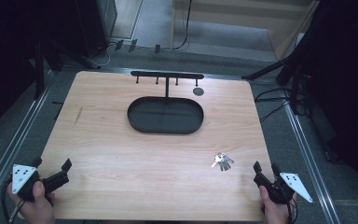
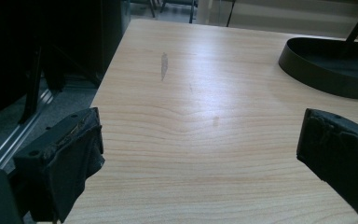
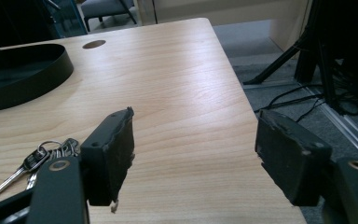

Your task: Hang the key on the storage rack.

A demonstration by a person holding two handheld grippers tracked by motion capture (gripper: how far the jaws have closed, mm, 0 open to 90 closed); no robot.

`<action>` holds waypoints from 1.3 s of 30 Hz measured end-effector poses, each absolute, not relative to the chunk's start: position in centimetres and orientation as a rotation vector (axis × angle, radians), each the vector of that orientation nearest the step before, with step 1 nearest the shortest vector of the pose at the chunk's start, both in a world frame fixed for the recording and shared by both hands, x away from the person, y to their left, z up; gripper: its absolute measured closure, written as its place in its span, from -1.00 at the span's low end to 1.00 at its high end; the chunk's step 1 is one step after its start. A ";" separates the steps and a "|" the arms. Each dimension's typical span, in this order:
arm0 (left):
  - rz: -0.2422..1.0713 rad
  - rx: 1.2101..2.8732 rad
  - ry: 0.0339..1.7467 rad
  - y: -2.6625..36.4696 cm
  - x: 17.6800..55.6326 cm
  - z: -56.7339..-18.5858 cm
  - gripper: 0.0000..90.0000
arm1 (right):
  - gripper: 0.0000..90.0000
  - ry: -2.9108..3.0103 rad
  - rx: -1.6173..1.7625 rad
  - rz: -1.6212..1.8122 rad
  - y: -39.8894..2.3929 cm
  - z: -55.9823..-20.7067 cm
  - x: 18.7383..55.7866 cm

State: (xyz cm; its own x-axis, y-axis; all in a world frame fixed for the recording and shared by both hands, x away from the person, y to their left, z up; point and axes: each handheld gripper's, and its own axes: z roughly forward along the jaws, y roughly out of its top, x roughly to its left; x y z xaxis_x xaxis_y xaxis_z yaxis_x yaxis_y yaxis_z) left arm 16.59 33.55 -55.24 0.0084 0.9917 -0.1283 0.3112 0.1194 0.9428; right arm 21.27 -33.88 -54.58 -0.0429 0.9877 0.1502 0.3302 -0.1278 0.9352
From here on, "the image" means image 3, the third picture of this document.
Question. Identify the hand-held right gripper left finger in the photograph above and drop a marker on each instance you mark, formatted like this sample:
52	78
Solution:
107	155

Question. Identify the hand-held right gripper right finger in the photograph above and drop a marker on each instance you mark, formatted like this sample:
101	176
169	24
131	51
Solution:
287	155

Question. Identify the bunch of silver keys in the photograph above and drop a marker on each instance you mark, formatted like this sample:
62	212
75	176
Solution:
34	161

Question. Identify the black oval tray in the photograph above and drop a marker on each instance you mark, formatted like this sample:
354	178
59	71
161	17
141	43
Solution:
18	76

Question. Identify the black metal stand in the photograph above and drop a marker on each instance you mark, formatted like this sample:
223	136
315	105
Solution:
304	53

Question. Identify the grey upholstered chair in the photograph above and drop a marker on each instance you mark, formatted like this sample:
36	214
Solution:
105	9

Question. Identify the aluminium floor rail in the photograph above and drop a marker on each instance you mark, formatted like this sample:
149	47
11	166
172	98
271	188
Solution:
345	124

